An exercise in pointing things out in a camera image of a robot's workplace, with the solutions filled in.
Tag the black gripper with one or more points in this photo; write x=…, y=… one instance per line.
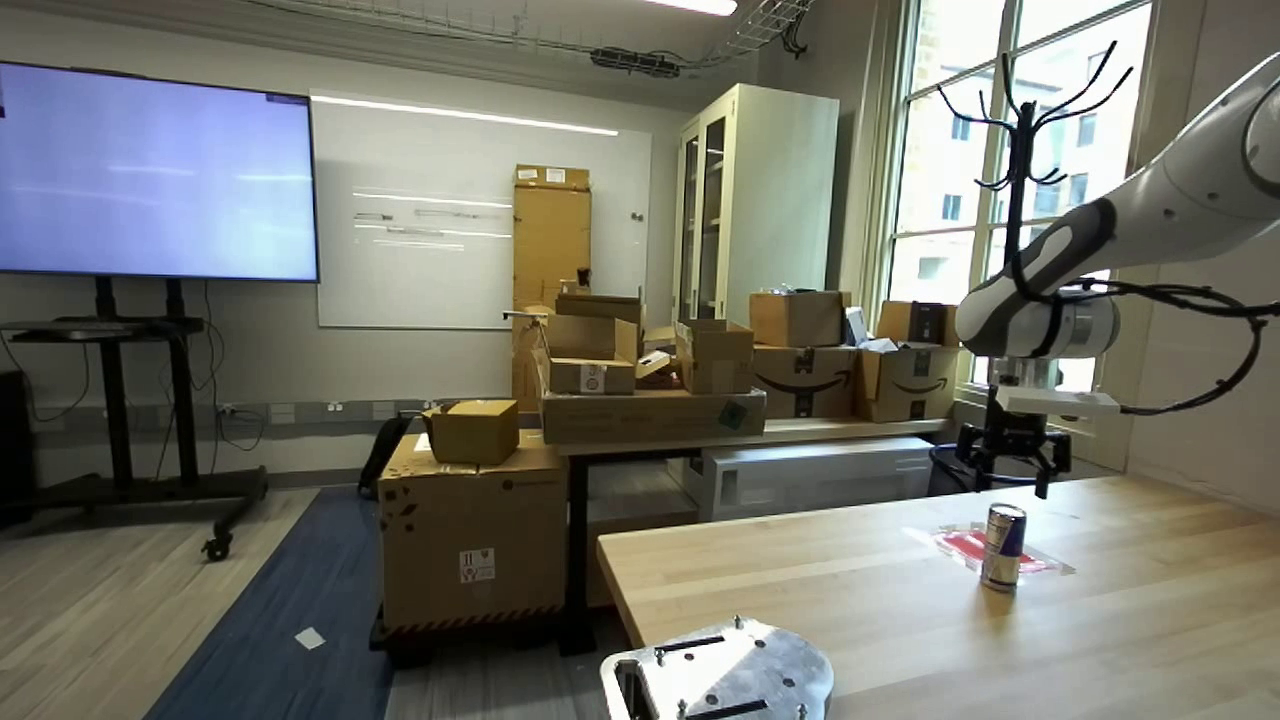
x=1017, y=435

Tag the silver blue energy drink can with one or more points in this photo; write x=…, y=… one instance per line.
x=1004, y=546

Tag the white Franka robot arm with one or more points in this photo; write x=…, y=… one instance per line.
x=1172, y=201

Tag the flat metal plate with slots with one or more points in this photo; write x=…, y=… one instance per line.
x=746, y=673

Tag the red and white paper sheet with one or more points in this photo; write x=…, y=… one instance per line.
x=963, y=546

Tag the cardboard box with smile logo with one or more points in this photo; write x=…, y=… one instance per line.
x=805, y=386
x=910, y=386

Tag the cardboard box with dark opening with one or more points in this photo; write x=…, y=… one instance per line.
x=915, y=324

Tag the black coat rack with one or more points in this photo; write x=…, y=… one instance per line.
x=1022, y=162

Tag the narrow brown cardboard box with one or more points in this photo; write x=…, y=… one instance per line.
x=723, y=361

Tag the large paned window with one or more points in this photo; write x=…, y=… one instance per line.
x=932, y=162

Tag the white cabinet with glass doors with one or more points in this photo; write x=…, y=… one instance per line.
x=774, y=201

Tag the long flat cardboard box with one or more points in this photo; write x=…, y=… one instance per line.
x=642, y=417

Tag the cardboard box with white label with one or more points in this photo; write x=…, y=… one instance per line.
x=591, y=378

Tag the plain brown cardboard box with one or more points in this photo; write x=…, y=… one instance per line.
x=597, y=324

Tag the tall upright cardboard box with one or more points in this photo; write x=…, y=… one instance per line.
x=551, y=241

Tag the small open cardboard box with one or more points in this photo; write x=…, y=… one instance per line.
x=473, y=435

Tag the large cardboard box with label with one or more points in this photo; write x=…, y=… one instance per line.
x=466, y=534

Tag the ceiling light panel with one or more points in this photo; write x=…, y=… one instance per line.
x=697, y=7

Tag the black rolling display stand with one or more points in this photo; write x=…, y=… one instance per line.
x=108, y=386

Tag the large flat screen display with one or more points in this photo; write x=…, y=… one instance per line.
x=144, y=175

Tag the black speaker box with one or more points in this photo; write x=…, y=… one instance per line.
x=17, y=446

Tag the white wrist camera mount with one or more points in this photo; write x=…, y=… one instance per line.
x=1055, y=399

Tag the white wall radiator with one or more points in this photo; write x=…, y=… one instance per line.
x=814, y=476

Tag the black frame side table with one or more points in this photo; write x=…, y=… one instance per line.
x=578, y=563

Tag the wall whiteboard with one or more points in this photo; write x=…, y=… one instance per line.
x=414, y=241

